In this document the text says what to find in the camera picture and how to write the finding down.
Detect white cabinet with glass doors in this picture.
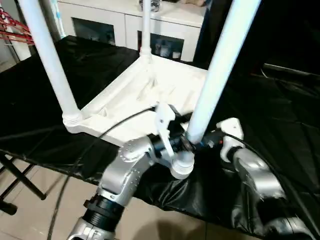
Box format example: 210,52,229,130
53,0,205,63

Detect black plastic mat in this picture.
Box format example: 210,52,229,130
0,34,320,238

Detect grey curtain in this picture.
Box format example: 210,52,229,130
37,0,66,42

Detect red and white object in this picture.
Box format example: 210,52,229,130
0,6,35,46

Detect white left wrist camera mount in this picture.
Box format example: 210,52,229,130
154,102,176,163

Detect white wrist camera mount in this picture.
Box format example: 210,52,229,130
216,117,245,162
154,102,176,163

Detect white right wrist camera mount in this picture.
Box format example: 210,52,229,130
216,117,245,162

